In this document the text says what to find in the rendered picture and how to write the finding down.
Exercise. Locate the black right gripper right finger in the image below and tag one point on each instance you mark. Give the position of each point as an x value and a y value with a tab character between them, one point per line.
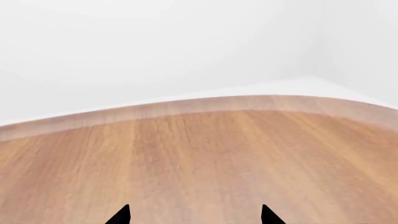
270	217

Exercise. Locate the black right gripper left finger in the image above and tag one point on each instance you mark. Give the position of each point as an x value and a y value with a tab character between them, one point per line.
122	217

